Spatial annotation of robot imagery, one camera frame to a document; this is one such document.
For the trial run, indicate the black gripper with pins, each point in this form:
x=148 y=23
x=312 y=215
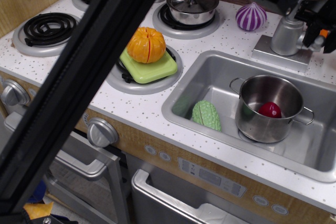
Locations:
x=318 y=15

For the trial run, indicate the silver faucet with lever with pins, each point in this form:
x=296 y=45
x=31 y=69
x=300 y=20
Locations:
x=285 y=48

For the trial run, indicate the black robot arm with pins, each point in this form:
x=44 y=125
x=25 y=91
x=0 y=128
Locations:
x=73 y=82

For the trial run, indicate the purple striped toy onion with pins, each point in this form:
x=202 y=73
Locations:
x=251 y=17

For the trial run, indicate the steel pot in sink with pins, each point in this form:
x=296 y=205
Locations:
x=257 y=90

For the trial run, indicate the red toy fruit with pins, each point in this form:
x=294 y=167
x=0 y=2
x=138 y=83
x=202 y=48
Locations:
x=271 y=110

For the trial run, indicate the silver sink basin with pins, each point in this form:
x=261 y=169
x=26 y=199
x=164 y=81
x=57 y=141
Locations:
x=309 y=147

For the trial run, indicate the small steel pot with lid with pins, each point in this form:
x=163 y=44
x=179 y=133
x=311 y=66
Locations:
x=192 y=12

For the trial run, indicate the green toy bitter gourd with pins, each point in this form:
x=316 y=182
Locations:
x=205 y=113

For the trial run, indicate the rear right black burner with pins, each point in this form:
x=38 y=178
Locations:
x=163 y=22

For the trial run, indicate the orange toy pumpkin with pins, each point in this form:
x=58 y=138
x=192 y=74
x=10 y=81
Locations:
x=147 y=45

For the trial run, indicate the light green square plate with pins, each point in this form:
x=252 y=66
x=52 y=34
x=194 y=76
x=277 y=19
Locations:
x=144 y=73

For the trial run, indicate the front right black burner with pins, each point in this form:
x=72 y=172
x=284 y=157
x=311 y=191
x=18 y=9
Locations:
x=120 y=79

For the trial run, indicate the silver dishwasher door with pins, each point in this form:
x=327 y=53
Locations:
x=152 y=205

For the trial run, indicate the right silver oven knob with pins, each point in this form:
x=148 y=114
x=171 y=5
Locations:
x=101 y=133

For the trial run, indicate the silver oven knob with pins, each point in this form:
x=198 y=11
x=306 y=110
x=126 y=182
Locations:
x=14 y=94
x=101 y=133

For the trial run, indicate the front left black burner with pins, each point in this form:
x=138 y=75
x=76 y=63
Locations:
x=45 y=35

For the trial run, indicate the left silver oven knob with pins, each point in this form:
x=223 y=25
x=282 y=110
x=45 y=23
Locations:
x=14 y=94

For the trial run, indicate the orange yellow tape piece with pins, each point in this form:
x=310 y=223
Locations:
x=37 y=210

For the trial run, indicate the silver oven door handle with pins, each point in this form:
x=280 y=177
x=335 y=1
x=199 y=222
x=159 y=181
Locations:
x=93 y=170

